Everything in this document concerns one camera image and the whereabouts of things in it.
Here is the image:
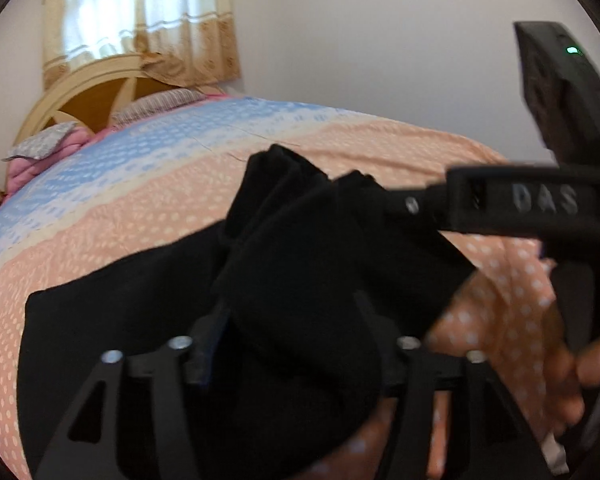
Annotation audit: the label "cream wooden headboard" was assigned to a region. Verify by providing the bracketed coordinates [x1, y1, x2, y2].
[15, 52, 191, 146]

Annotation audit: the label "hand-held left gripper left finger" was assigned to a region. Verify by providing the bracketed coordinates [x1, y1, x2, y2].
[35, 305, 231, 480]

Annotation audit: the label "black pants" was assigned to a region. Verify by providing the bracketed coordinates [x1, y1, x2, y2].
[16, 144, 478, 480]

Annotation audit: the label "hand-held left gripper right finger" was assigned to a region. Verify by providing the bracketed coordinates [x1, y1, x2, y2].
[355, 290, 551, 480]

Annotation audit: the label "folded pink blanket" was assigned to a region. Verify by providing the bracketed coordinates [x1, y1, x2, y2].
[5, 127, 111, 196]

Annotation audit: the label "person's right hand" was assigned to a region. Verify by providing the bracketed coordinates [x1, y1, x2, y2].
[545, 331, 600, 440]

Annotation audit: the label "grey floral pillow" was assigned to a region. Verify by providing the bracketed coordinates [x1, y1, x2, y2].
[1, 121, 78, 162]

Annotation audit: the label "polka dot bedspread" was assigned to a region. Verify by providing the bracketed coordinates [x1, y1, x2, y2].
[0, 94, 571, 480]

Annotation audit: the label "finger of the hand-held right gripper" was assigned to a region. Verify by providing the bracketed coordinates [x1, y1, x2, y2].
[380, 180, 452, 234]

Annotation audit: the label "striped pillow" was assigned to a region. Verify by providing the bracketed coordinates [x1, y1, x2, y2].
[109, 88, 208, 126]

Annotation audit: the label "beige patterned window curtain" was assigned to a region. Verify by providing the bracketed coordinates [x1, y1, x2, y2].
[41, 0, 242, 92]

